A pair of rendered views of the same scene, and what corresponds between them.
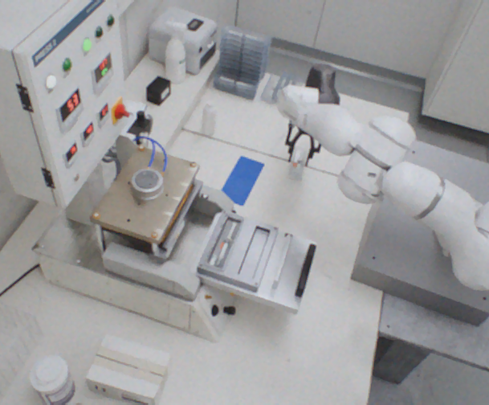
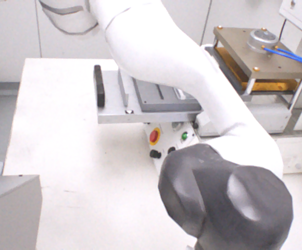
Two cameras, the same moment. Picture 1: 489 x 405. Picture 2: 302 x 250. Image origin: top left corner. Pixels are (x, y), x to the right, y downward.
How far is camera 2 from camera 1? 1.61 m
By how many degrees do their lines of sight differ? 88
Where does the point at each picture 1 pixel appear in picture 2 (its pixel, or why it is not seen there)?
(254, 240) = (157, 95)
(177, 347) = not seen: hidden behind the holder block
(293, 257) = (114, 98)
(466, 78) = not seen: outside the picture
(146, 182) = (262, 33)
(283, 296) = (109, 74)
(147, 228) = (228, 29)
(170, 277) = not seen: hidden behind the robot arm
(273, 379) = (91, 108)
